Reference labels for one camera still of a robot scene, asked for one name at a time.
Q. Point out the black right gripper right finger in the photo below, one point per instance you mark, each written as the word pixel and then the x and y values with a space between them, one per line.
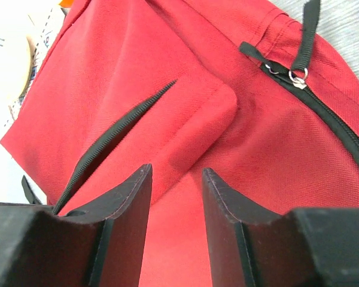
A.
pixel 250 245

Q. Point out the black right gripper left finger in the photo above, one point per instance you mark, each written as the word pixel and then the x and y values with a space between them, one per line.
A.
pixel 100 243

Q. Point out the red student backpack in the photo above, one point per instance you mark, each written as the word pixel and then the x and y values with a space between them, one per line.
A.
pixel 186 85

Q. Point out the yellow bird plate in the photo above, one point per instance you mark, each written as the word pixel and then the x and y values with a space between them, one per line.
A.
pixel 24 61

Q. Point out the patterned cloth placemat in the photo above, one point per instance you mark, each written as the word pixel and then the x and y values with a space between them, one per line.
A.
pixel 46 28

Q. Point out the orange white bowl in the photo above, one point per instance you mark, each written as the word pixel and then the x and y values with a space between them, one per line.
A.
pixel 66 3

